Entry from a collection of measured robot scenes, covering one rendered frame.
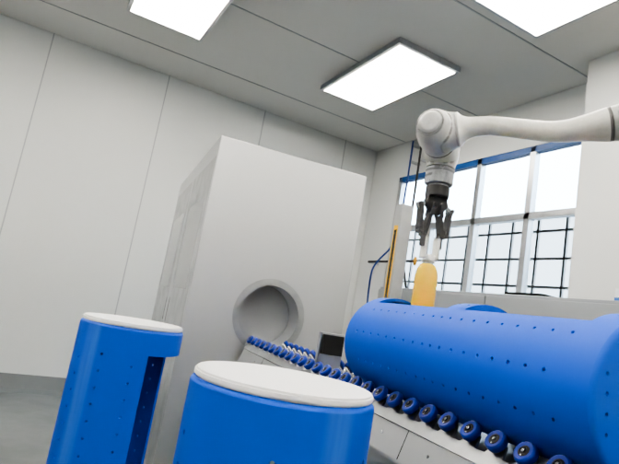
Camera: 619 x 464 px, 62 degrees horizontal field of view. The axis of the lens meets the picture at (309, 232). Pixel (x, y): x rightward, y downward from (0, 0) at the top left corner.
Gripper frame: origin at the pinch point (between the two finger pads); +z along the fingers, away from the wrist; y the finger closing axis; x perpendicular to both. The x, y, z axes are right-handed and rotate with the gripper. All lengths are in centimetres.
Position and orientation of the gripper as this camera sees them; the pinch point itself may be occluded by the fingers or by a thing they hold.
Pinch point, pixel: (429, 249)
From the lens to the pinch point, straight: 165.3
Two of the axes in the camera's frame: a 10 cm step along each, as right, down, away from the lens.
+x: 3.7, -0.9, -9.2
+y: -9.1, -2.1, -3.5
